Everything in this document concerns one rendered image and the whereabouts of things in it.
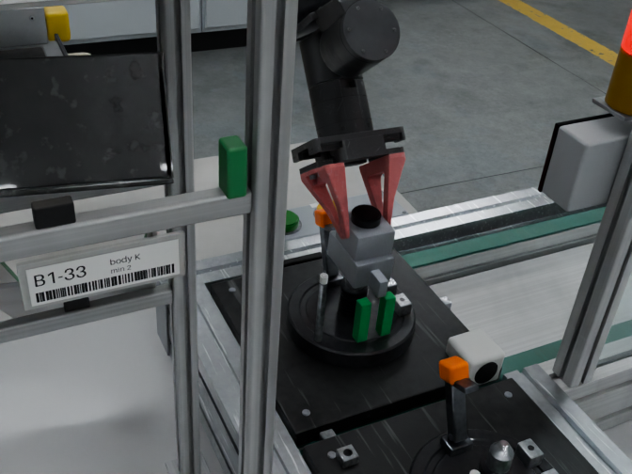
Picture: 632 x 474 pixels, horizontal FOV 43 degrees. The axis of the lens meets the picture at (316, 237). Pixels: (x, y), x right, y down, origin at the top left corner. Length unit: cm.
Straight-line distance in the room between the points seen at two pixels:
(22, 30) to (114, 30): 256
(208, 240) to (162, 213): 76
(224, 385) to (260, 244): 37
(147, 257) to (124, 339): 59
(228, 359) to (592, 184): 40
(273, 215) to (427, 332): 45
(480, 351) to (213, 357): 28
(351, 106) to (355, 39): 9
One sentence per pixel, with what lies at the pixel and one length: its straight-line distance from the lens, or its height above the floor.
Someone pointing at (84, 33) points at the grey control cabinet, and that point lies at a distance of 389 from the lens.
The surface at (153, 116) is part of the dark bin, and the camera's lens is 46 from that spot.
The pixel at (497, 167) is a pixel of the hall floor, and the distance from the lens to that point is 328.
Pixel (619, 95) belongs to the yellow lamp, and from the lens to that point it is 74.
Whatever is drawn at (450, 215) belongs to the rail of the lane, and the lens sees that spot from 111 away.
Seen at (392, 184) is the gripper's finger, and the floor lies 114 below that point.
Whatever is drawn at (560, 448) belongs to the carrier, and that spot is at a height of 97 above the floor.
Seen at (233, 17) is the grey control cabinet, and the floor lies 17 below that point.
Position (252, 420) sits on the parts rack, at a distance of 56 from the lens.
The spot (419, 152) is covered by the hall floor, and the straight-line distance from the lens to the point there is 329.
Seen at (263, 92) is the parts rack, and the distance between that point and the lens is 41.
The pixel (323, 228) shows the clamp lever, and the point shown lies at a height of 106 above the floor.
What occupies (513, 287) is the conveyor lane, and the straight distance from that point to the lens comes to 107.
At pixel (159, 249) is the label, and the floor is 129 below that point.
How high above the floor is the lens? 155
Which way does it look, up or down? 35 degrees down
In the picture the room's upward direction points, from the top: 5 degrees clockwise
